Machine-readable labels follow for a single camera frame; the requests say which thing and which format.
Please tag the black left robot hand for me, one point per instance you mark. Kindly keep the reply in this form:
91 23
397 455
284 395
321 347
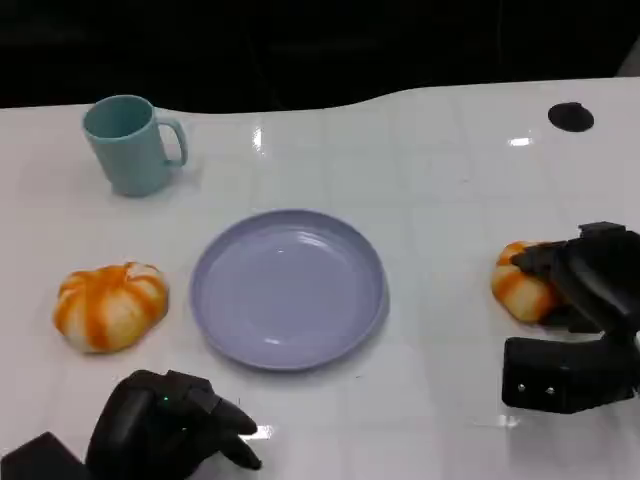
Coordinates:
150 430

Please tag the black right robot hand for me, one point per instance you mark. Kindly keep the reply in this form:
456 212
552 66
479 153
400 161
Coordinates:
595 280

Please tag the orange and white bread roll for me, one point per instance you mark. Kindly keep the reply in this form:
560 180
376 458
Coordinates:
520 295
110 310

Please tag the black round table grommet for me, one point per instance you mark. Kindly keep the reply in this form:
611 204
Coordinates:
570 117

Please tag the lilac plate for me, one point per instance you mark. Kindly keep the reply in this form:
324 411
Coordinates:
285 295

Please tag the pale green mug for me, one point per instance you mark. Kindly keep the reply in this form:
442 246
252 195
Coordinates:
130 155

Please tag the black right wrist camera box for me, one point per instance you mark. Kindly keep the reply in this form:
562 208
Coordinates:
560 370

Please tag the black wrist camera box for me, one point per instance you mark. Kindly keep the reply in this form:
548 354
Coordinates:
560 370
40 460

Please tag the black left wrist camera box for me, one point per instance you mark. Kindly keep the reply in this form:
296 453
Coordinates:
40 460

